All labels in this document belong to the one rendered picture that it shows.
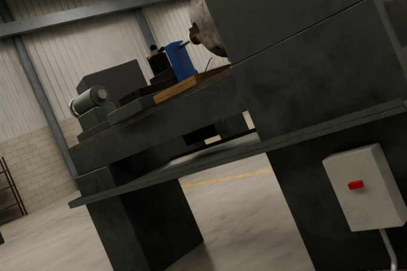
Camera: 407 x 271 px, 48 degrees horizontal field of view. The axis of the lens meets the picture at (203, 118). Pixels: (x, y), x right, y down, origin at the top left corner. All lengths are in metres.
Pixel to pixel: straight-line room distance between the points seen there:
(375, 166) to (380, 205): 0.13
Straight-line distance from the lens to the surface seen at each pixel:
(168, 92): 2.08
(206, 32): 1.90
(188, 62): 2.23
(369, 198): 1.55
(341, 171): 1.55
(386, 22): 1.49
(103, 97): 2.79
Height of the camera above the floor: 0.74
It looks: 1 degrees down
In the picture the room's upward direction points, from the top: 23 degrees counter-clockwise
